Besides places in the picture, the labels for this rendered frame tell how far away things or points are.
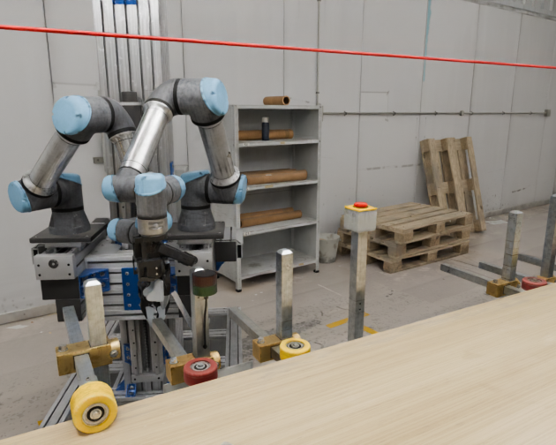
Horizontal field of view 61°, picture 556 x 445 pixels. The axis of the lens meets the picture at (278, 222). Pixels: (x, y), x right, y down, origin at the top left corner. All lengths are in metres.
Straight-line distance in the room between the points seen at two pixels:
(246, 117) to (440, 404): 3.55
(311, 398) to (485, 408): 0.36
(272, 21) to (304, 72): 0.57
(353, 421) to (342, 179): 4.25
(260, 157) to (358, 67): 1.51
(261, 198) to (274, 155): 0.42
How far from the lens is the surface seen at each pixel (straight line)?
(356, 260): 1.44
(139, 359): 2.24
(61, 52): 3.80
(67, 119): 1.59
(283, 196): 4.62
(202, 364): 1.18
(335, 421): 1.01
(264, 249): 4.61
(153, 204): 1.20
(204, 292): 1.14
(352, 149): 5.17
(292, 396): 1.07
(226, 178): 1.75
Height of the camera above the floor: 1.49
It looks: 13 degrees down
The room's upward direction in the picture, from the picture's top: straight up
